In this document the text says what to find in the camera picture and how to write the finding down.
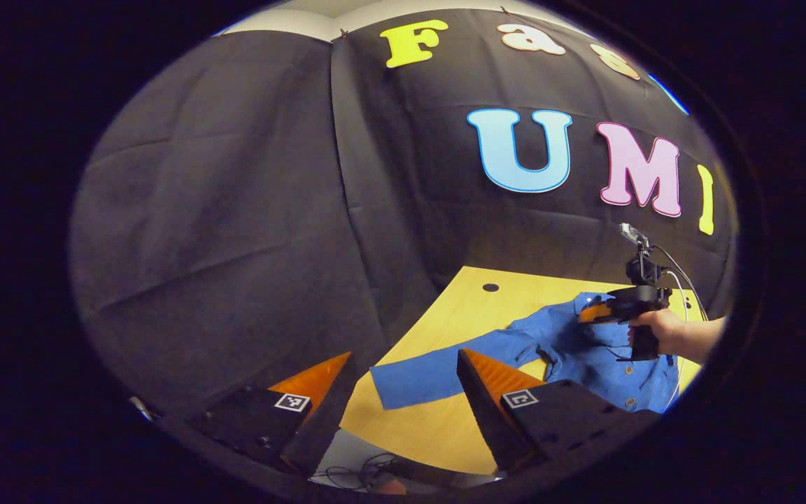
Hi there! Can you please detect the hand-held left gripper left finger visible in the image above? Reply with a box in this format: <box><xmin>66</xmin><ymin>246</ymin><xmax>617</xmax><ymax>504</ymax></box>
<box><xmin>186</xmin><ymin>350</ymin><xmax>362</xmax><ymax>478</ymax></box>

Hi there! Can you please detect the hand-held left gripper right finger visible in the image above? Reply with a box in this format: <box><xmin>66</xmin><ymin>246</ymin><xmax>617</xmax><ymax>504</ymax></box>
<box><xmin>456</xmin><ymin>348</ymin><xmax>659</xmax><ymax>475</ymax></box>

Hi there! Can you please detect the blue shirt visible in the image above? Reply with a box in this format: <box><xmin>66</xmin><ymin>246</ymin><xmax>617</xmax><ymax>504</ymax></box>
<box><xmin>369</xmin><ymin>292</ymin><xmax>684</xmax><ymax>414</ymax></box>

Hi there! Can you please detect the white cable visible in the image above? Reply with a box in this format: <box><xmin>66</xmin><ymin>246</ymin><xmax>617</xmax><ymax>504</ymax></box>
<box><xmin>658</xmin><ymin>268</ymin><xmax>691</xmax><ymax>414</ymax></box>

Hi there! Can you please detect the black cable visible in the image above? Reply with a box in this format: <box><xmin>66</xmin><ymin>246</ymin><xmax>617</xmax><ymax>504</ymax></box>
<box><xmin>648</xmin><ymin>244</ymin><xmax>710</xmax><ymax>323</ymax></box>

